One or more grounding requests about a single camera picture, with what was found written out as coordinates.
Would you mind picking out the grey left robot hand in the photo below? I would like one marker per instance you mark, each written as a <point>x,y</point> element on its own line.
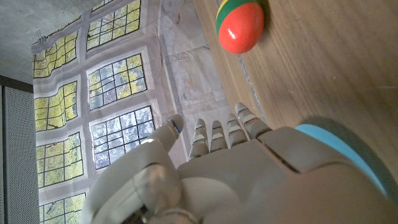
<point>264,180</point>

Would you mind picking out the colourful striped wooden maraca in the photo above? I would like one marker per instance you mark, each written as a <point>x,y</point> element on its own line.
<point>241,29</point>

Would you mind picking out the light blue plate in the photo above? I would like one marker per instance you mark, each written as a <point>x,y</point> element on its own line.
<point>342,146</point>

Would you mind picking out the printed window backdrop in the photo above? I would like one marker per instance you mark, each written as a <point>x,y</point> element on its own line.
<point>192,77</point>

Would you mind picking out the grey perforated panel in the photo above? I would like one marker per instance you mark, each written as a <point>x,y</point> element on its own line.
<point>17,161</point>

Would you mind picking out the metal binder clip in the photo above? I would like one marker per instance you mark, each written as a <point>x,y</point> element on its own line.
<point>41,38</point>

